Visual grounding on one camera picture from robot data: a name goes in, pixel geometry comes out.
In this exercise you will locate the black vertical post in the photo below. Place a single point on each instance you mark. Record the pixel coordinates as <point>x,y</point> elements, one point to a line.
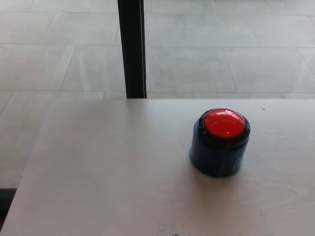
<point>132,49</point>

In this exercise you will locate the red dome button blue base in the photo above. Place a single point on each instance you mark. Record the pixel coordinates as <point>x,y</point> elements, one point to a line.
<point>222,142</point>

